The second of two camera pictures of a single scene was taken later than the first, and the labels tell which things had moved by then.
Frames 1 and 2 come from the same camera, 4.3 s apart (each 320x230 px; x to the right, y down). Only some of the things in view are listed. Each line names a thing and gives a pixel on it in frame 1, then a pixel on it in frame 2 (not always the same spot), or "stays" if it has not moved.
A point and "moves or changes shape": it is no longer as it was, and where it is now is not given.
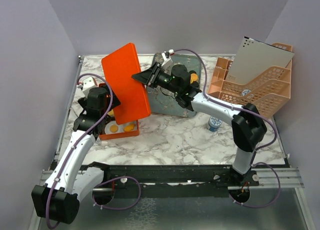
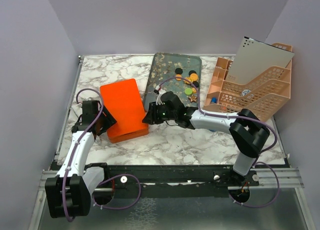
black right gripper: [149, 78] to [151, 117]
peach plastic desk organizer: [269, 90] stays
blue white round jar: [245, 91] stays
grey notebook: [254, 56] stays
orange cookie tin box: [107, 136] moves or changes shape
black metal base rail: [175, 181] stays
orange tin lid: [119, 67] moves or changes shape
